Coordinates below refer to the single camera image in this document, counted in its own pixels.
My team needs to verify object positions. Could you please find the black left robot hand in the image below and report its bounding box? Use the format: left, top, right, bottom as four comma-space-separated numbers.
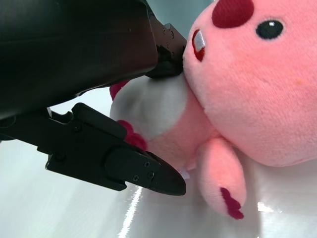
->
0, 0, 187, 197

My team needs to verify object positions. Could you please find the pink plush doll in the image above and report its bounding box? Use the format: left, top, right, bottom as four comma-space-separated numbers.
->
108, 0, 317, 221

